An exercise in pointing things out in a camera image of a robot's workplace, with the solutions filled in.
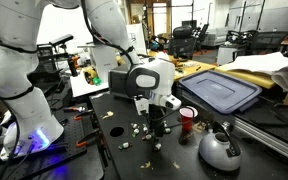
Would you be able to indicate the red plastic cup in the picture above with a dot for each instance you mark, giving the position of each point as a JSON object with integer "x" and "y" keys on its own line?
{"x": 187, "y": 113}

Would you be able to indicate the blue plastic bin lid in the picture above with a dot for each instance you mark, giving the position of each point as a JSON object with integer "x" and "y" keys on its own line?
{"x": 223, "y": 92}

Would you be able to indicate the wrapped candy right cluster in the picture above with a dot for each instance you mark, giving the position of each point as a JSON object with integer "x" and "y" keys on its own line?
{"x": 145, "y": 128}

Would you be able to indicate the black optical breadboard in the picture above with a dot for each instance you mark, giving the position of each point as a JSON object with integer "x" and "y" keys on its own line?
{"x": 59, "y": 152}

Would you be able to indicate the black office chair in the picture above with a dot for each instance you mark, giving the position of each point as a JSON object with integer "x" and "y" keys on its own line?
{"x": 182, "y": 44}

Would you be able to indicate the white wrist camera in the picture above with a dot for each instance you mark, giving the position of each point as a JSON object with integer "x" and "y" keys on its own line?
{"x": 167, "y": 101}

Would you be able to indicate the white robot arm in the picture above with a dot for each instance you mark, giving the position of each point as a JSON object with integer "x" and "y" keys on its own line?
{"x": 36, "y": 127}

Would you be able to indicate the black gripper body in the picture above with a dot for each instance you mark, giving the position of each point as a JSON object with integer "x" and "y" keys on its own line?
{"x": 156, "y": 115}

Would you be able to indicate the grey toaster oven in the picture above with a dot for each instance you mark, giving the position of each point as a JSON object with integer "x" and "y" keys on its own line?
{"x": 117, "y": 81}

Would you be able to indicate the orange clamp lower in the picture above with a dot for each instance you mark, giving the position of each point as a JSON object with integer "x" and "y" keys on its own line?
{"x": 83, "y": 141}

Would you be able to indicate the white papers pile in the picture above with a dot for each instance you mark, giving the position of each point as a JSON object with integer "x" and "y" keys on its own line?
{"x": 273, "y": 64}

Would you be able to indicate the orange handled clamp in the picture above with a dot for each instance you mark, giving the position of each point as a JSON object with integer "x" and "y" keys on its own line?
{"x": 81, "y": 111}

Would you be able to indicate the grey kettle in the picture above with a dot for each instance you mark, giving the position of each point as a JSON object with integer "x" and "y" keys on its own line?
{"x": 220, "y": 151}

